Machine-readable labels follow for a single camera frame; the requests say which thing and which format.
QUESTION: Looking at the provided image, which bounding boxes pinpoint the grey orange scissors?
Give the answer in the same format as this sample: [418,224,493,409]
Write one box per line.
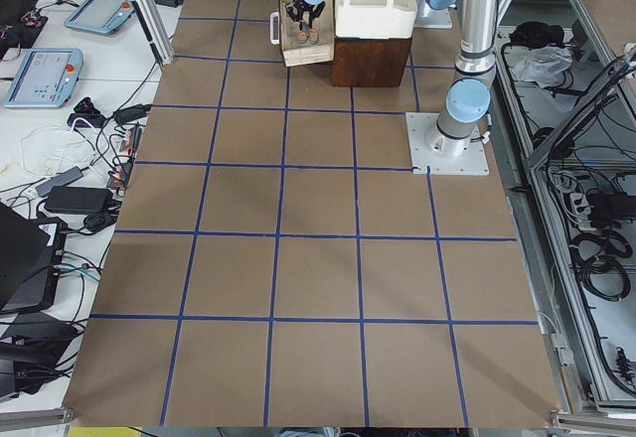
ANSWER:
[295,23,319,46]

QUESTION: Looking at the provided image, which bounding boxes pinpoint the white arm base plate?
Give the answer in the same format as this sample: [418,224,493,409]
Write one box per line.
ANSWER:
[405,112,489,176]

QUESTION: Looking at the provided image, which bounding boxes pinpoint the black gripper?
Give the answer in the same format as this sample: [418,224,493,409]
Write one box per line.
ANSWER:
[286,0,326,31]

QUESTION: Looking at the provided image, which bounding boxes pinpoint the black power adapter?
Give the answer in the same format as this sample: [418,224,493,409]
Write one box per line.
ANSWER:
[154,0,184,8]

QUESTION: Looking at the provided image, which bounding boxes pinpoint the wooden drawer with white handle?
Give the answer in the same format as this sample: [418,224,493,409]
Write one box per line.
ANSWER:
[269,0,335,68]

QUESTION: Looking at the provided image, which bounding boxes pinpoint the dark wooden cabinet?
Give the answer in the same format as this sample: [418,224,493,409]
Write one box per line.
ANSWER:
[332,38,412,87]

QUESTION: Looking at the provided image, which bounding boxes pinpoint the aluminium frame post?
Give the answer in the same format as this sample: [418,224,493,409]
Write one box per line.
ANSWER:
[131,0,175,67]

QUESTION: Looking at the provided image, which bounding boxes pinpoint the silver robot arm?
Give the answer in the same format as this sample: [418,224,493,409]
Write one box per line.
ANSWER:
[286,0,500,157]

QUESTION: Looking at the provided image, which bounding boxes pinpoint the near teach pendant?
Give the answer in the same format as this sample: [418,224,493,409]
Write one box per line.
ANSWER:
[3,48,83,109]

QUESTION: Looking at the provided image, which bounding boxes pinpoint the white plastic tray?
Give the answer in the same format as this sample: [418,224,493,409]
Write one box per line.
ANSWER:
[335,0,417,40]

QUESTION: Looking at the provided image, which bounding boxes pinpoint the far teach pendant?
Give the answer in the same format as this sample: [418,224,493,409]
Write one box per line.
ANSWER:
[64,0,134,35]

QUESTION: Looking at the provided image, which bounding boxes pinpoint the teach pendant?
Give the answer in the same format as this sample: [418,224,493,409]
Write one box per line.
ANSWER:
[64,0,134,35]
[3,48,83,109]

